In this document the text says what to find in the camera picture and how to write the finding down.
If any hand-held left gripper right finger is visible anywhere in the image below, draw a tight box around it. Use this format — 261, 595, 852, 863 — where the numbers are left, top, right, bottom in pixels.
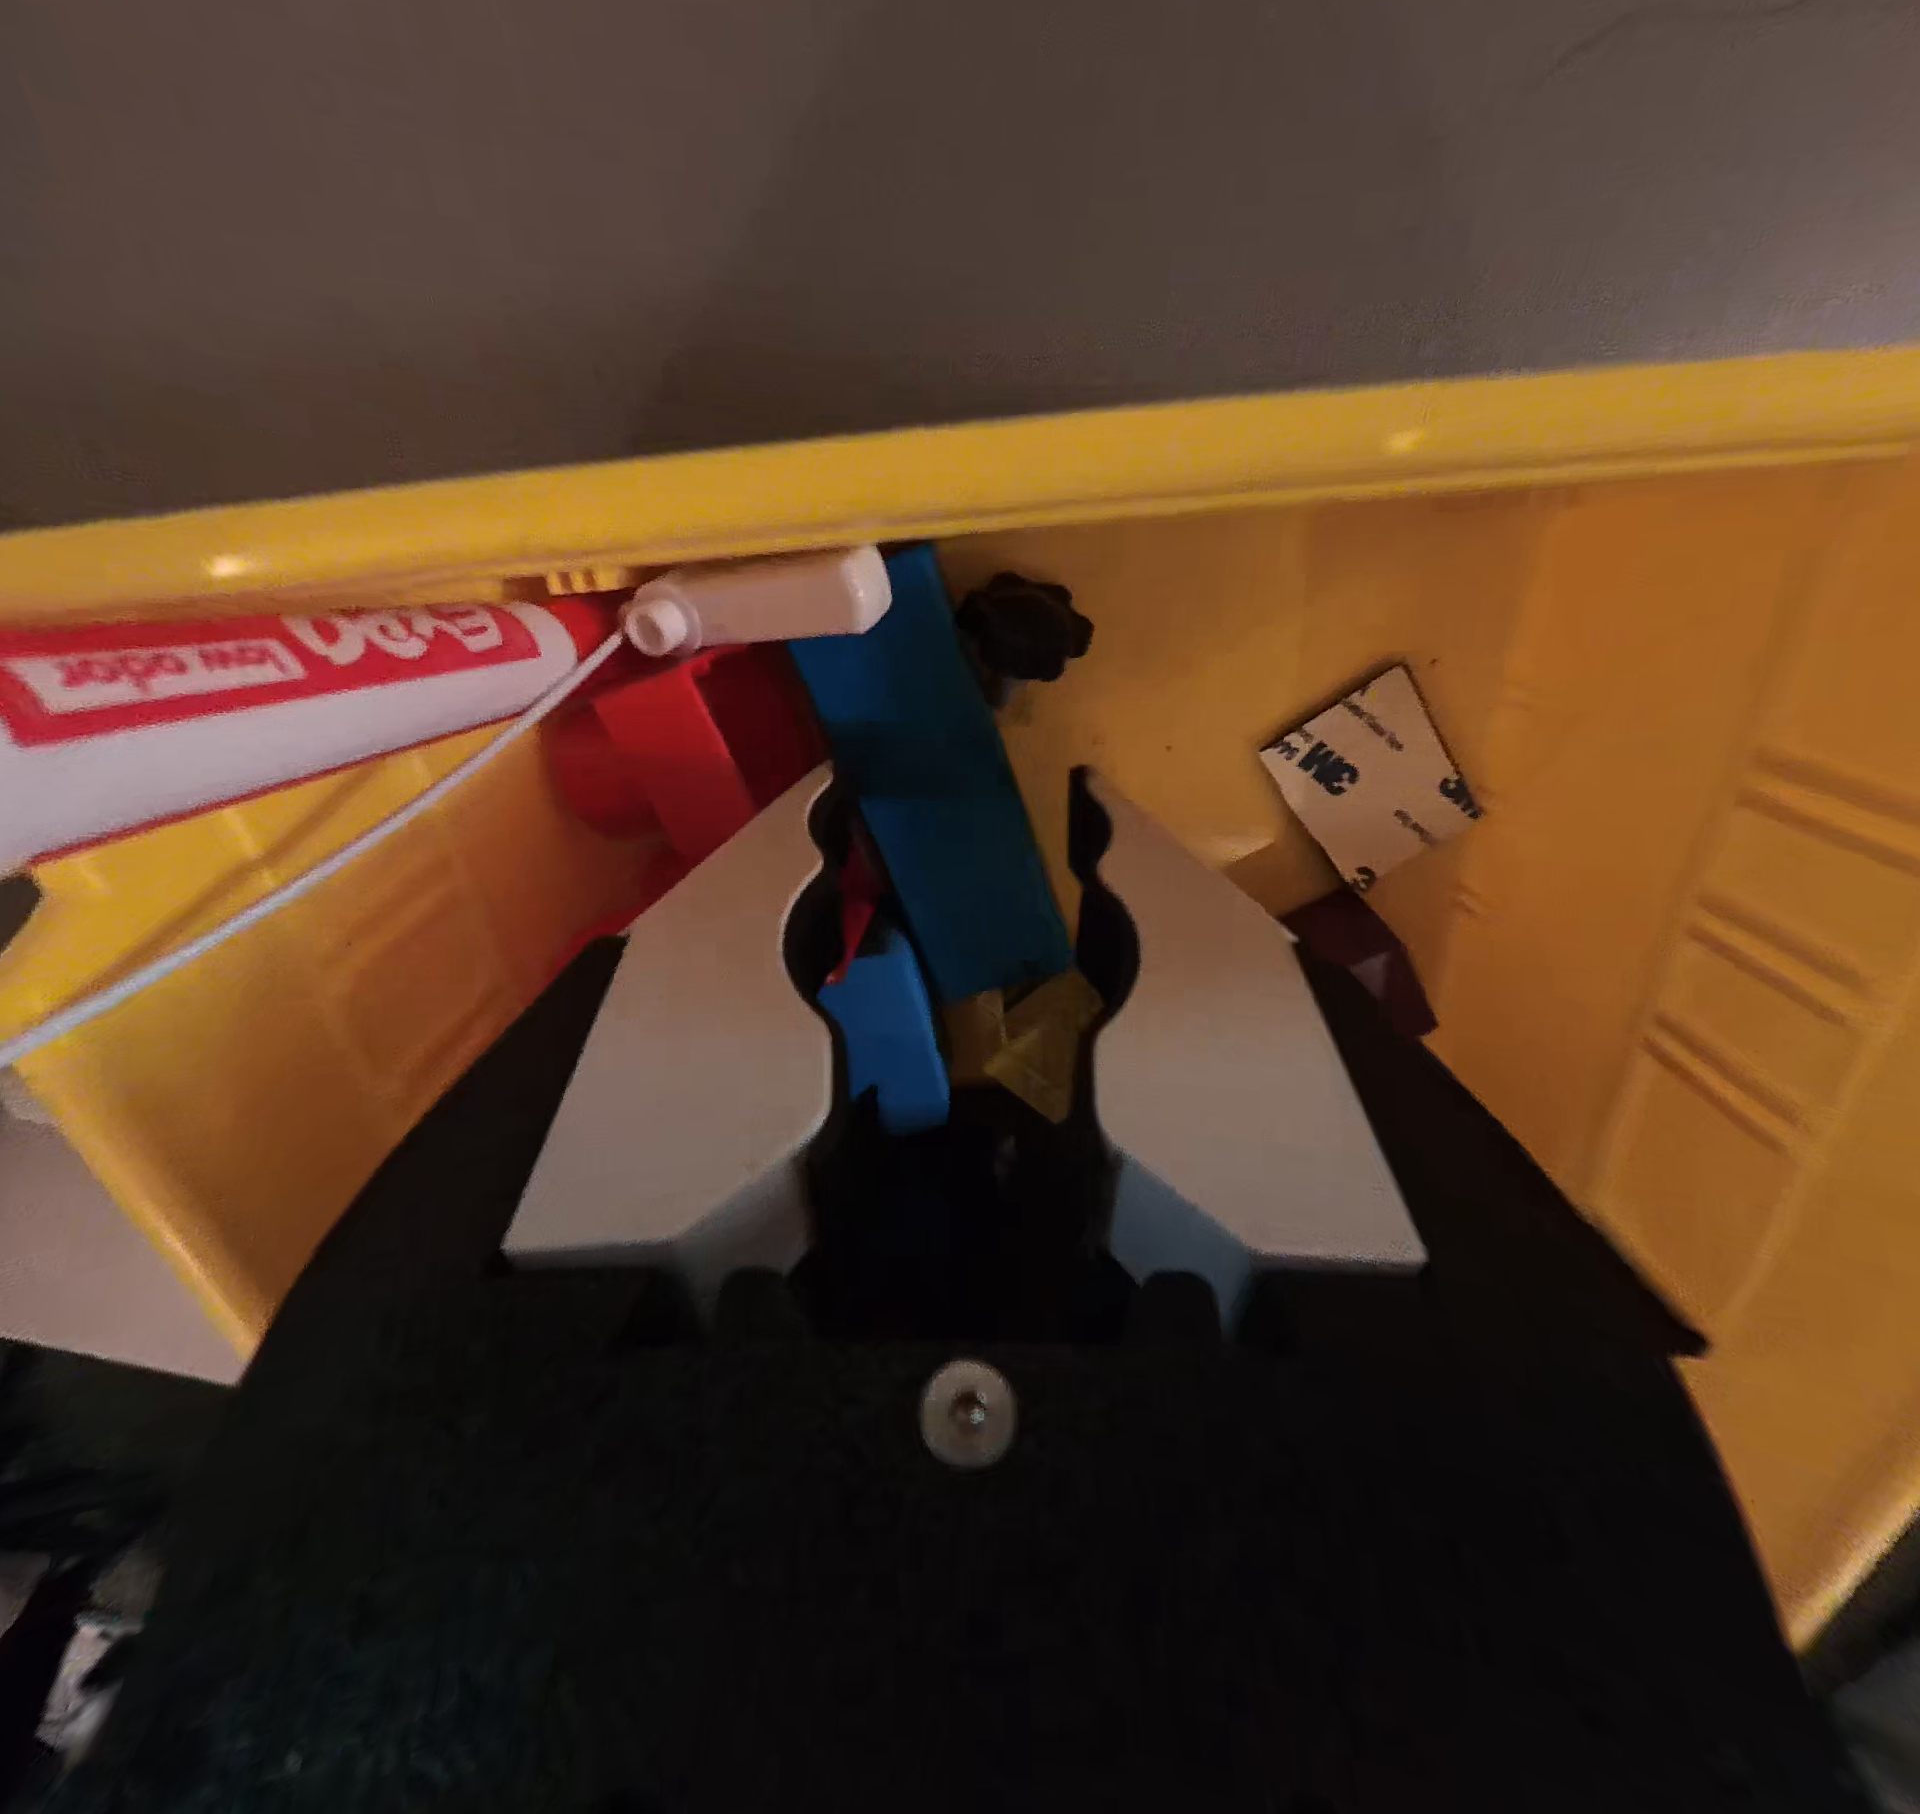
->
1067, 768, 1429, 1306

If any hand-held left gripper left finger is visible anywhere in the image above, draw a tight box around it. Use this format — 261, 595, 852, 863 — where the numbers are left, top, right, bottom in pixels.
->
502, 761, 843, 1289

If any red toy brick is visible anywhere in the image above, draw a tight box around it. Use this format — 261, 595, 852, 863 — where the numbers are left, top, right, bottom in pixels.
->
542, 645, 836, 936

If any blue rectangular block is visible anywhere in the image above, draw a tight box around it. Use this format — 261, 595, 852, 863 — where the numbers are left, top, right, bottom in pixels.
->
785, 543, 1077, 1010

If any yellow plastic bin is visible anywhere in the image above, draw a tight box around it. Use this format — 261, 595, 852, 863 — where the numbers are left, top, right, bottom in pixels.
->
0, 345, 1920, 1650

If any dark red plastic piece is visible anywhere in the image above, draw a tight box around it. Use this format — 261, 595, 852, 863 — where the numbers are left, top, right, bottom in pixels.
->
1281, 892, 1442, 1039

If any yellow triangular plastic piece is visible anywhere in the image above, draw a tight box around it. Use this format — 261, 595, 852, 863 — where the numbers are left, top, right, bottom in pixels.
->
942, 966, 1113, 1120

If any small blue plastic piece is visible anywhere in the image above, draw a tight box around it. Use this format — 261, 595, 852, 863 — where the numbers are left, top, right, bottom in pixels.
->
816, 930, 956, 1134

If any white adhesive tape square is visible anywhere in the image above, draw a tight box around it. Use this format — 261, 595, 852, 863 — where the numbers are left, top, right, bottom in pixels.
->
1258, 662, 1487, 898

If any black knob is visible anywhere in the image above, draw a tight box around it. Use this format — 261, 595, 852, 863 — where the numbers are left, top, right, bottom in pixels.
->
956, 574, 1095, 696

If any white red whiteboard marker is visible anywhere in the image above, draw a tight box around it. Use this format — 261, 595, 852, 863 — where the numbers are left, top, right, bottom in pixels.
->
0, 598, 629, 874

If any thin white string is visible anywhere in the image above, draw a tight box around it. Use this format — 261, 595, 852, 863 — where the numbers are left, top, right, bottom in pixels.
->
0, 636, 622, 1070

